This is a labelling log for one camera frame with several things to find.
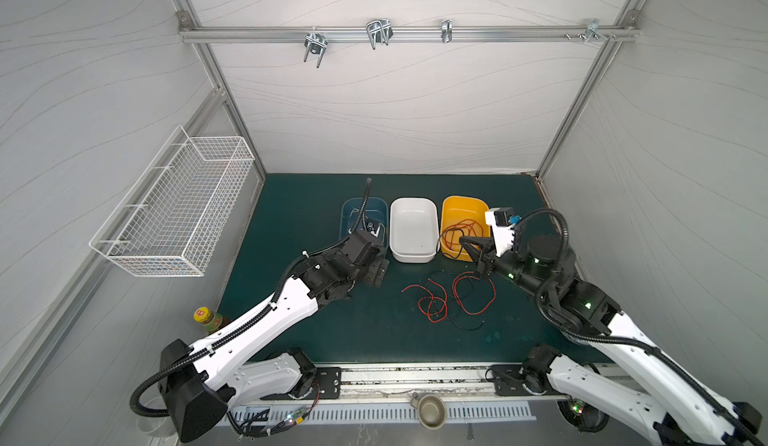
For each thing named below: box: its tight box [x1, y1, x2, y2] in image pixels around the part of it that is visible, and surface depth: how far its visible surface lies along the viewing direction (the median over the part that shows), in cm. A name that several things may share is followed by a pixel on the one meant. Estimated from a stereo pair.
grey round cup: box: [410, 392, 446, 430], surface depth 70 cm
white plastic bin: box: [389, 197, 441, 264], surface depth 105 cm
